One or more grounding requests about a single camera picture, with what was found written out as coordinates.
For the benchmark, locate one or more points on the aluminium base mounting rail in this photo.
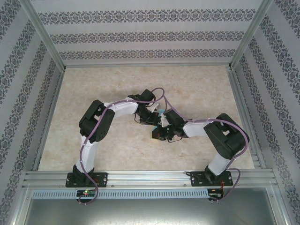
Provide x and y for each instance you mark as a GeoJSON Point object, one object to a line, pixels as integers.
{"type": "Point", "coordinates": [150, 178]}

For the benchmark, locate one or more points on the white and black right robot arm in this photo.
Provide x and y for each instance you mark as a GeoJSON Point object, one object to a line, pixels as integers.
{"type": "Point", "coordinates": [225, 138]}

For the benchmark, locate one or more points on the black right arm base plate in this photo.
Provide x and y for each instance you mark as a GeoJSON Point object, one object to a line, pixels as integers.
{"type": "Point", "coordinates": [197, 179]}

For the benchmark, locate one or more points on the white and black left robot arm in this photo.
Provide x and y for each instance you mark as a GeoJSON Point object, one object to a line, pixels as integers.
{"type": "Point", "coordinates": [89, 150]}

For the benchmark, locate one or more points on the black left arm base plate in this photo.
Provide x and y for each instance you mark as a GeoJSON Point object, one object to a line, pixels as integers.
{"type": "Point", "coordinates": [103, 179]}

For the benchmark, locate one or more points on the grey sheet metal panel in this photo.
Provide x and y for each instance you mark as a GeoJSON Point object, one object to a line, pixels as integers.
{"type": "Point", "coordinates": [150, 213]}

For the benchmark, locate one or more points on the aluminium frame post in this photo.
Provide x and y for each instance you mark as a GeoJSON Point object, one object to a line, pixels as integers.
{"type": "Point", "coordinates": [250, 30]}
{"type": "Point", "coordinates": [43, 30]}

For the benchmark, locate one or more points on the aluminium side rail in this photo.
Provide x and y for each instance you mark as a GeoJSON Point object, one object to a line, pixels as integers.
{"type": "Point", "coordinates": [49, 117]}
{"type": "Point", "coordinates": [241, 93]}

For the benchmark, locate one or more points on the teal cloth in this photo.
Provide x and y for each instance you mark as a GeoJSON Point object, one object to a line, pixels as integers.
{"type": "Point", "coordinates": [161, 113]}

